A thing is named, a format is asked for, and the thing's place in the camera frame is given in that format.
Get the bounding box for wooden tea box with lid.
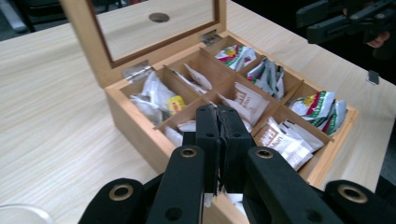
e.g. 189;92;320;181
59;0;360;224

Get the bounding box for white brown printed sachet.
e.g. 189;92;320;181
253;116;314;172
217;81;271;127

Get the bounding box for plain white sachet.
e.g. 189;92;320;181
172;69;208;96
162;119;197;147
183;63;214;91
278;119;325;153

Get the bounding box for bunch of grey green sachets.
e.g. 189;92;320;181
247;57;285;101

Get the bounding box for dark chair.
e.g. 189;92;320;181
12;0;125;34

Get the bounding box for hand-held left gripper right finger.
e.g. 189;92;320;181
217;105;257;193

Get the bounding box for small dark clip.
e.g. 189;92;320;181
368;69;381;86

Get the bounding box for white round object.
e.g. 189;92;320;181
0;203;58;224

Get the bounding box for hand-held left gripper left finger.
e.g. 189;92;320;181
182;104;221;194

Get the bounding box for white tea bags yellow tag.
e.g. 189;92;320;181
129;71;187;126

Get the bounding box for grey cable grommet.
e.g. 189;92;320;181
148;11;171;24

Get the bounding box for green red white sachet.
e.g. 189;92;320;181
214;44;258;72
311;99;348;137
288;91;337;123

